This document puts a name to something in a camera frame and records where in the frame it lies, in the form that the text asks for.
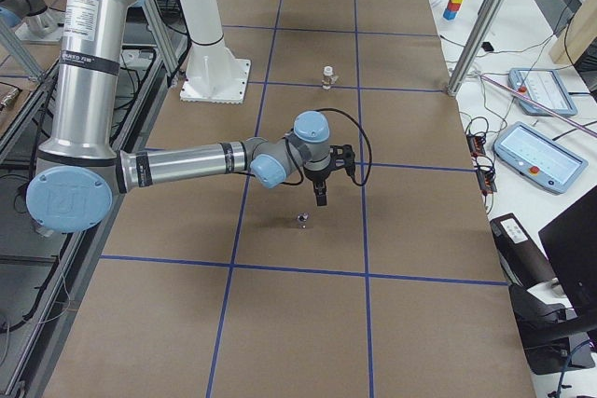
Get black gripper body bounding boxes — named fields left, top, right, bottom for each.
left=305, top=144, right=355, bottom=182

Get white PPR valve fitting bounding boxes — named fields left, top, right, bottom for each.
left=321, top=65, right=339, bottom=90

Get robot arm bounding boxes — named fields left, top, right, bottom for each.
left=1, top=0, right=64, bottom=44
left=25, top=0, right=355, bottom=233

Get small chrome pipe fitting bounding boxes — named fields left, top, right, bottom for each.
left=297, top=213, right=309, bottom=228

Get blue wooden block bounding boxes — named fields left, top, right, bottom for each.
left=442, top=9, right=457, bottom=21

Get small black box device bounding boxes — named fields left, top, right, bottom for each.
left=481, top=41, right=494, bottom=52

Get red wooden block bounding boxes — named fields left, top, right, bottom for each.
left=446, top=0, right=461, bottom=13

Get near blue teach pendant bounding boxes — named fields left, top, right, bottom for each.
left=493, top=122, right=589, bottom=194

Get blue teach pendant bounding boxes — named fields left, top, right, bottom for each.
left=508, top=68, right=577, bottom=117
left=493, top=122, right=589, bottom=194

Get far blue teach pendant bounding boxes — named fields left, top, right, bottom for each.
left=508, top=68, right=577, bottom=117

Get black monitor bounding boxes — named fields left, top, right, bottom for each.
left=539, top=187, right=596, bottom=311

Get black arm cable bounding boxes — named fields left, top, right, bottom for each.
left=284, top=107, right=374, bottom=186

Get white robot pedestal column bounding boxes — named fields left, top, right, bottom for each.
left=180, top=0, right=251, bottom=104

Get aluminium frame post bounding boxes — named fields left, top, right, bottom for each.
left=446, top=0, right=505, bottom=97

